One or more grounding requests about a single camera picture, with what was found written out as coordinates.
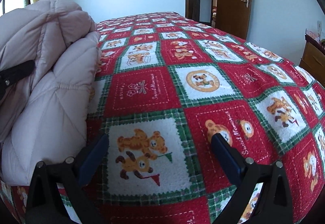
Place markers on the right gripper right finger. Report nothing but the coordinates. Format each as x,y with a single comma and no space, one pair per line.
262,192

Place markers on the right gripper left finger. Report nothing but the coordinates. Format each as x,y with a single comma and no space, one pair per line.
44,203

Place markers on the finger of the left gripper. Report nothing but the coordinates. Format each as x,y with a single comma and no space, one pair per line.
17,78

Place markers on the beige quilted down jacket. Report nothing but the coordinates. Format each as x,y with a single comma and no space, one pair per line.
43,116

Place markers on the wooden dresser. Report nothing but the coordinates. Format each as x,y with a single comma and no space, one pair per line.
312,59

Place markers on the red patchwork bear bedspread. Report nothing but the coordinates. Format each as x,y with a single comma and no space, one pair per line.
164,84

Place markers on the items on dresser top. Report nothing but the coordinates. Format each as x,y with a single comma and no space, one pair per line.
317,36

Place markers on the silver door handle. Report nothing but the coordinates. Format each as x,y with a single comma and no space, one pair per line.
246,3

